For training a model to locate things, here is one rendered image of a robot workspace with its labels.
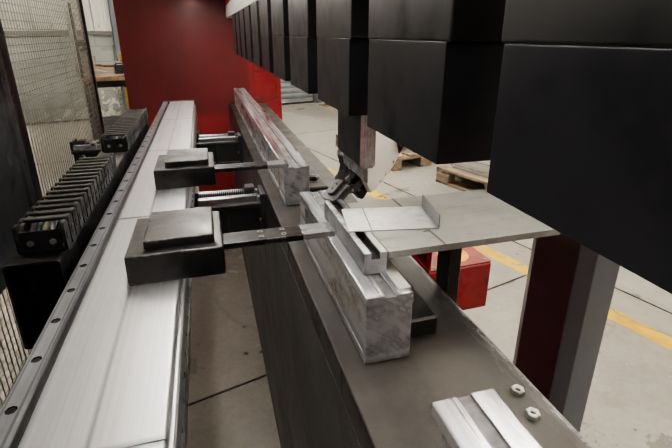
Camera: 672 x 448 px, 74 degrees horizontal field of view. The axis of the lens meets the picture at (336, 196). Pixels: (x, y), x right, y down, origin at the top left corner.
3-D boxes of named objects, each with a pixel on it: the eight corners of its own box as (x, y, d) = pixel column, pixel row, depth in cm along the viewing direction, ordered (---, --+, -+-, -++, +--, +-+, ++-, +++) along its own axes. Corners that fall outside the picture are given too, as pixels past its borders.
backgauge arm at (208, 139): (243, 163, 190) (241, 131, 185) (75, 176, 174) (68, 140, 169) (241, 159, 197) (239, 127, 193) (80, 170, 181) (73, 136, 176)
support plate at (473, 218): (560, 234, 64) (561, 228, 63) (388, 258, 57) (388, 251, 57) (487, 194, 80) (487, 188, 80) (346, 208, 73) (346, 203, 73)
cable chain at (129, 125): (129, 151, 105) (126, 135, 103) (102, 153, 103) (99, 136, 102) (148, 119, 144) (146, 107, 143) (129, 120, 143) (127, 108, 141)
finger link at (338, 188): (345, 173, 80) (322, 199, 77) (339, 160, 78) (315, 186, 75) (358, 177, 77) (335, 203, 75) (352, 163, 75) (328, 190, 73)
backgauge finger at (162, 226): (344, 258, 58) (344, 222, 57) (128, 287, 52) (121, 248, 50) (321, 222, 69) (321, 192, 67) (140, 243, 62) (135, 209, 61)
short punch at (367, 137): (374, 182, 57) (376, 108, 54) (359, 184, 57) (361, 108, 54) (350, 162, 66) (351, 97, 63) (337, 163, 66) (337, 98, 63)
